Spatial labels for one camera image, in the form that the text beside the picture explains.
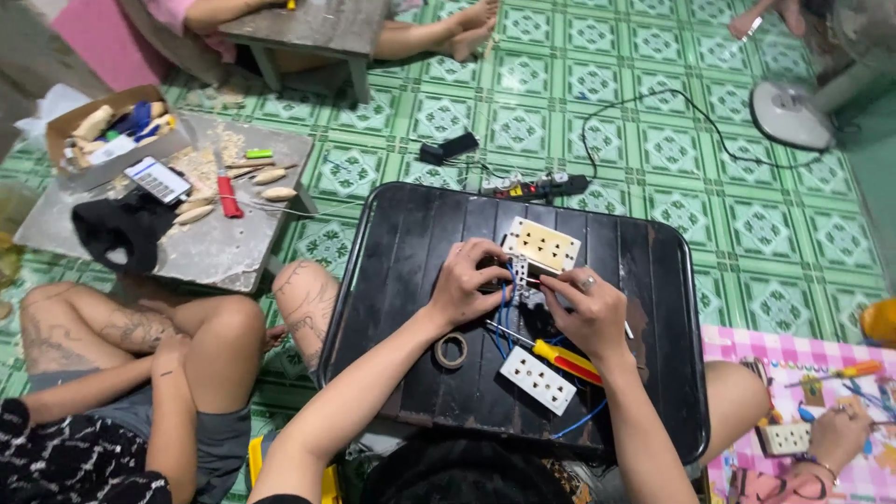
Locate black power adapter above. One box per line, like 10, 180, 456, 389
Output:
418, 131, 481, 168

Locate white socket face plate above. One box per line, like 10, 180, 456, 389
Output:
497, 346, 578, 417

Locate person's leg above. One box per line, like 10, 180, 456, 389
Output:
699, 360, 771, 468

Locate small white socket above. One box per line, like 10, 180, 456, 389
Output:
758, 420, 813, 457

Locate cardboard box of tools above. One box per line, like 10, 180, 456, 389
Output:
45, 84, 195, 191

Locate red handled knife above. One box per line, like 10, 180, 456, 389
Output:
213, 150, 245, 220

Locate cream socket face plate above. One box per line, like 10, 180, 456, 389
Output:
502, 216, 582, 276

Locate black metal tray table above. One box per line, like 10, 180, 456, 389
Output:
317, 181, 712, 468

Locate white plastic bag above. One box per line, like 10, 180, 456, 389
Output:
13, 83, 93, 149

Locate black power strip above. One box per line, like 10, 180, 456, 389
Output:
479, 171, 591, 204

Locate yellow plastic container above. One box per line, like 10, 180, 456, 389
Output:
859, 297, 896, 349

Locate black cloth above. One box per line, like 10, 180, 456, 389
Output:
70, 191, 180, 276

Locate person's left hand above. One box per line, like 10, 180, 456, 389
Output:
427, 238, 516, 330

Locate blue wires on module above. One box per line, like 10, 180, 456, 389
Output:
493, 262, 520, 360

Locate smartphone with white screen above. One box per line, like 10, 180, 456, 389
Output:
123, 155, 193, 207

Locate black power cable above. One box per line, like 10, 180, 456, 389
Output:
580, 87, 828, 181

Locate person's right hand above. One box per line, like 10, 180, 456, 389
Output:
538, 266, 631, 365

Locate grey low table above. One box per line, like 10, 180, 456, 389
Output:
13, 111, 320, 295

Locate grey socket module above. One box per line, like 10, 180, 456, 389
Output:
505, 254, 548, 310

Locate pink cushion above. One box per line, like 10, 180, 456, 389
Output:
48, 0, 171, 92

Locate orange handled screwdriver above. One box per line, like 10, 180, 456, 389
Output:
783, 358, 886, 389

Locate yellow plastic box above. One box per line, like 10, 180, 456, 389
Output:
248, 433, 342, 504

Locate beaded bracelet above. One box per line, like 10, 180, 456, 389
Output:
794, 453, 841, 485

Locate pink checked play mat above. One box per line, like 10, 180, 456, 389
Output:
700, 322, 896, 504

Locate yellow red handled screwdriver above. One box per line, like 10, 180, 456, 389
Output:
486, 319, 605, 386

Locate brown tape roll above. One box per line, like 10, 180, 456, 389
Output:
433, 332, 469, 371

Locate wooden low table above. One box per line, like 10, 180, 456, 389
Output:
216, 0, 391, 106

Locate loose blue wire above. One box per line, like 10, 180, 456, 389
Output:
549, 398, 609, 441

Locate grey standing fan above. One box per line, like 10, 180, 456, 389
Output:
748, 0, 896, 153

